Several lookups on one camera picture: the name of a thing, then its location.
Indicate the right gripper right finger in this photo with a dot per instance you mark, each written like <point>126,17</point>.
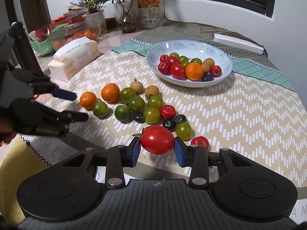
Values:
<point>195,157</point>

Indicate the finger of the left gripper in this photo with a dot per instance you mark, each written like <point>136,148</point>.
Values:
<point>64,94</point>
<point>68,117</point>

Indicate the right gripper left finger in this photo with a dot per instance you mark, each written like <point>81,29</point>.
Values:
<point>118,157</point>

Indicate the orange mandarin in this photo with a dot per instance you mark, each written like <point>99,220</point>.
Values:
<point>110,93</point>
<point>88,100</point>

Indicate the large red tomato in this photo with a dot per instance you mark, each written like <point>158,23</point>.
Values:
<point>157,140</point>

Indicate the dark blueberry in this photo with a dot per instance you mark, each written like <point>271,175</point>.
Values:
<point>169,124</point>

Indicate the red strawberry-like fruit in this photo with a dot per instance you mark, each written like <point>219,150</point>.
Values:
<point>164,67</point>

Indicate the white tissue pack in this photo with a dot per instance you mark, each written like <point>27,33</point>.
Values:
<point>71,58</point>

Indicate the green ceramic dish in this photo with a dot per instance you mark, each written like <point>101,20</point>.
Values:
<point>40,42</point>

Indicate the beige zigzag tablecloth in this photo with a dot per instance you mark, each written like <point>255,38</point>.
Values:
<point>254,111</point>

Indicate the red acerola fruit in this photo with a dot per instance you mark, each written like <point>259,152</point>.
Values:
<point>168,112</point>

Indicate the green tomato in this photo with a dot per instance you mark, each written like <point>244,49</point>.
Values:
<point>155,101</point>
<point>127,93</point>

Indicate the clear box of oranges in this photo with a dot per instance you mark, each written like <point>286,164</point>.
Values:
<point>65,33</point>

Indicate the brown longan fruit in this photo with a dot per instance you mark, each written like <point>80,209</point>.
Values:
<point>150,91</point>
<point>137,86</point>

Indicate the large orange in bowl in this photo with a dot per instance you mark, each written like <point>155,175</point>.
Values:
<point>194,71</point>

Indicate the potted green plant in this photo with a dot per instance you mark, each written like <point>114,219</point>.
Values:
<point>95,16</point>

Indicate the white blue patterned bowl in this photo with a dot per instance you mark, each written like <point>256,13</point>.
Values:
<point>179,53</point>

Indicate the white power strip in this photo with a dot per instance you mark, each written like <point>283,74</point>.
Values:
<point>239,43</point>

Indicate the printed paper bag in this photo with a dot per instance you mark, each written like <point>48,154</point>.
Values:
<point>150,12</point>

